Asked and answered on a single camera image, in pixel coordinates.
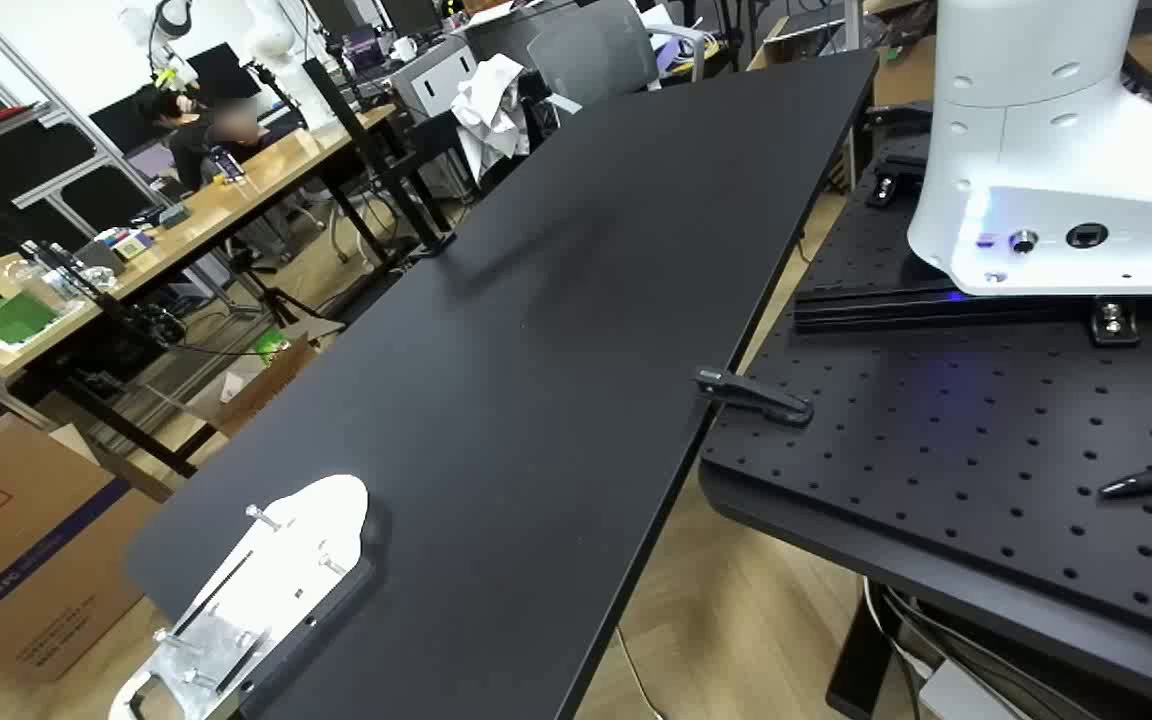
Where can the black laptop screen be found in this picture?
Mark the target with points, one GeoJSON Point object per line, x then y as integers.
{"type": "Point", "coordinates": [225, 72]}

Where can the black clamp lever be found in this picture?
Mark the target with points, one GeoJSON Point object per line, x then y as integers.
{"type": "Point", "coordinates": [752, 397]}

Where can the long wooden desk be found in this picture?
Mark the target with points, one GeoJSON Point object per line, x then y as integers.
{"type": "Point", "coordinates": [223, 202]}

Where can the aluminium frame with black panels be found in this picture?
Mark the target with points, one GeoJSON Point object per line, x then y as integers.
{"type": "Point", "coordinates": [31, 162]}

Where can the white power box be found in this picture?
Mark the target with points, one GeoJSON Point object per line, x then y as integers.
{"type": "Point", "coordinates": [962, 695]}

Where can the black desk leg frame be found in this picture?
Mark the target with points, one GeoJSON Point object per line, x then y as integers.
{"type": "Point", "coordinates": [381, 162]}

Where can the crumpled white bag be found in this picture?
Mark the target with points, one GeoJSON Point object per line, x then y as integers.
{"type": "Point", "coordinates": [484, 113]}

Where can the small brown cardboard box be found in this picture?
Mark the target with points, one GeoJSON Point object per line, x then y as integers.
{"type": "Point", "coordinates": [260, 387]}

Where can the black mounting rail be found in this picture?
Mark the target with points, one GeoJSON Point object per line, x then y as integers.
{"type": "Point", "coordinates": [920, 311]}

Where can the black perforated breadboard table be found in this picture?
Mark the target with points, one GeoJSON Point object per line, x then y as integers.
{"type": "Point", "coordinates": [1003, 453]}

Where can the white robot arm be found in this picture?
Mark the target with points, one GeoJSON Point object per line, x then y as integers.
{"type": "Point", "coordinates": [1048, 127]}

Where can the metal mounting bolt bracket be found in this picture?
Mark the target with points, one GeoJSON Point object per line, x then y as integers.
{"type": "Point", "coordinates": [1115, 323]}

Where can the green flat pad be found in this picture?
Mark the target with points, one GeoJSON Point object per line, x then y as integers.
{"type": "Point", "coordinates": [19, 316]}

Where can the gray office chair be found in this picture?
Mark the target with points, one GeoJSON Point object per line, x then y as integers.
{"type": "Point", "coordinates": [589, 48]}

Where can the gray drawer cabinet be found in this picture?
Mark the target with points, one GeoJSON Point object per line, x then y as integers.
{"type": "Point", "coordinates": [439, 76]}

